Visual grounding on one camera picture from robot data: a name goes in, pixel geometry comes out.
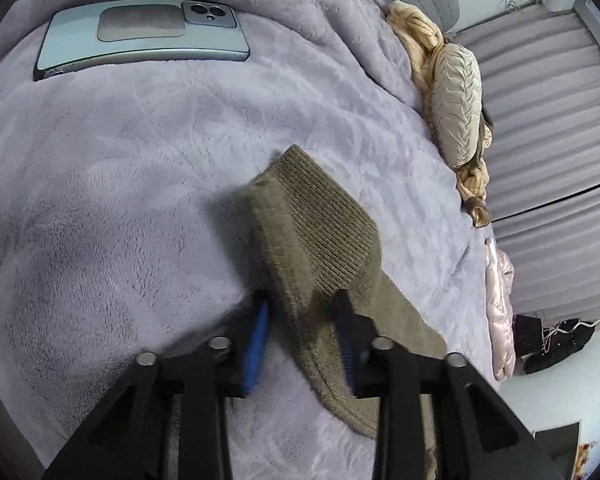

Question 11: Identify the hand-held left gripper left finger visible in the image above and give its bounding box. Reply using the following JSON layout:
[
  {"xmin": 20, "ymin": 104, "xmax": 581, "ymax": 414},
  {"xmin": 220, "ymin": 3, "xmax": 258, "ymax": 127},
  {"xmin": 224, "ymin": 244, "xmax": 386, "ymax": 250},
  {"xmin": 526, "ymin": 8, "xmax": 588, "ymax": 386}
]
[{"xmin": 42, "ymin": 291, "xmax": 271, "ymax": 480}]

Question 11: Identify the dark picture frame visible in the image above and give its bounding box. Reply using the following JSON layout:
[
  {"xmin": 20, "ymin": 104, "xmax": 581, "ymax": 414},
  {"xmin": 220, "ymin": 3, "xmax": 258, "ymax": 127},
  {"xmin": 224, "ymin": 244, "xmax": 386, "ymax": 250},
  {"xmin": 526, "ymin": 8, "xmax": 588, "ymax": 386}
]
[{"xmin": 532, "ymin": 422, "xmax": 581, "ymax": 480}]

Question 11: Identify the olive knitted sweater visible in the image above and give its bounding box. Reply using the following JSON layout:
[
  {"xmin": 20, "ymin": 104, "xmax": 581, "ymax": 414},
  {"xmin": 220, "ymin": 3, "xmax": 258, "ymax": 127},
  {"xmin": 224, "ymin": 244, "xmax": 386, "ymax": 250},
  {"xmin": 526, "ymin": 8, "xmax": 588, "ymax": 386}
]
[{"xmin": 247, "ymin": 144, "xmax": 449, "ymax": 480}]

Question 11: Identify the lavender fleece blanket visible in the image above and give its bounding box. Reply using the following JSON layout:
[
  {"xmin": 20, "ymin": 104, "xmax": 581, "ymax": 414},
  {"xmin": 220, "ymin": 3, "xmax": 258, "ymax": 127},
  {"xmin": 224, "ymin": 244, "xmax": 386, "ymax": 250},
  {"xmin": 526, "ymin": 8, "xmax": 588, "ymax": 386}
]
[{"xmin": 0, "ymin": 0, "xmax": 503, "ymax": 480}]

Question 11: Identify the pink puffer jacket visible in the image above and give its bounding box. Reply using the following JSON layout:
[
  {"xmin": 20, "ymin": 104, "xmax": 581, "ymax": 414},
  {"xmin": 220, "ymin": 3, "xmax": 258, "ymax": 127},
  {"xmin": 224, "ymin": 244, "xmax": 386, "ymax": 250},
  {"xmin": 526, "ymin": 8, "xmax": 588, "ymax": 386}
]
[{"xmin": 484, "ymin": 237, "xmax": 517, "ymax": 382}]

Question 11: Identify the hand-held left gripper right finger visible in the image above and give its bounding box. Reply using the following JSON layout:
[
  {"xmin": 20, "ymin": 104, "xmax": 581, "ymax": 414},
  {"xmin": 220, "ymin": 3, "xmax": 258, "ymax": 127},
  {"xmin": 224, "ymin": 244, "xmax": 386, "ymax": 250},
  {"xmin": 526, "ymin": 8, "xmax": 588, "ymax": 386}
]
[{"xmin": 331, "ymin": 289, "xmax": 567, "ymax": 480}]

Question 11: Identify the black bag with cords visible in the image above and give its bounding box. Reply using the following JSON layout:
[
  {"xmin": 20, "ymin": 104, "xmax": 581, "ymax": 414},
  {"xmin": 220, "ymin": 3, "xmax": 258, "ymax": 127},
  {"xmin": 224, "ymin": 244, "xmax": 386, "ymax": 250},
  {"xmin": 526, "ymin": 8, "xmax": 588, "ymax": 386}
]
[{"xmin": 512, "ymin": 314, "xmax": 600, "ymax": 375}]

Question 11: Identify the beige knitted garment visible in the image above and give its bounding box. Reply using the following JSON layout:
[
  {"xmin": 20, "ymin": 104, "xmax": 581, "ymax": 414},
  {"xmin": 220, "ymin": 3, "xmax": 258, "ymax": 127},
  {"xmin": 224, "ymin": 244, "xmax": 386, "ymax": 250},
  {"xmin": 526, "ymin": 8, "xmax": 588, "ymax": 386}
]
[{"xmin": 386, "ymin": 1, "xmax": 493, "ymax": 228}]

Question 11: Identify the grey-green smartphone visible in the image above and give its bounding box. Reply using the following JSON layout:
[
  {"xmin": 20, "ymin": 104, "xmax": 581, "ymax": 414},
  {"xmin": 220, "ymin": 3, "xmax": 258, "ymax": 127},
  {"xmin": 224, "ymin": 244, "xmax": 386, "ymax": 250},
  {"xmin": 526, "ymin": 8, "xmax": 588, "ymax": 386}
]
[{"xmin": 33, "ymin": 0, "xmax": 251, "ymax": 82}]

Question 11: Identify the grey striped bed cover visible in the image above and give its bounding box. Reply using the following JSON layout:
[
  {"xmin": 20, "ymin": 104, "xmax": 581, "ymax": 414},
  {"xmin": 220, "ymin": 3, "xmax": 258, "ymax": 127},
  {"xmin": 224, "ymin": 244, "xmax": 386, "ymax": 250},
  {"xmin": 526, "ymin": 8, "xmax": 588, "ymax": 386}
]
[{"xmin": 450, "ymin": 5, "xmax": 600, "ymax": 317}]

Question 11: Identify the cream quilted jacket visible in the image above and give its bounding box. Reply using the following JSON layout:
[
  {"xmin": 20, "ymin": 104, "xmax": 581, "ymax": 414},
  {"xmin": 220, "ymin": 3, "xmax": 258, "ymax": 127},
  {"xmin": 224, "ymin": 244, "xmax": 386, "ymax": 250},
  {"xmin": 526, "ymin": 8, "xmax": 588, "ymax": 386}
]
[{"xmin": 430, "ymin": 42, "xmax": 483, "ymax": 170}]

